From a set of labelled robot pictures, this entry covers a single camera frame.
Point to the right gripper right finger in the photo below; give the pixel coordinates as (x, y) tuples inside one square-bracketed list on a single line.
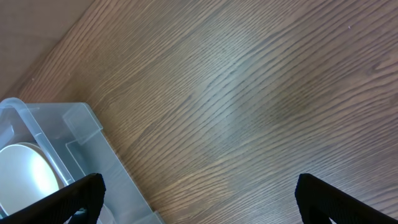
[(321, 203)]

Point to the clear plastic storage container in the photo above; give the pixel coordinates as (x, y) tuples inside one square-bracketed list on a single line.
[(71, 138)]

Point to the cream bowl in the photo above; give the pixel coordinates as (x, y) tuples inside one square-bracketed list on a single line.
[(26, 176)]

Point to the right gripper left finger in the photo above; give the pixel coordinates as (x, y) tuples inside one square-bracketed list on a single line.
[(79, 202)]

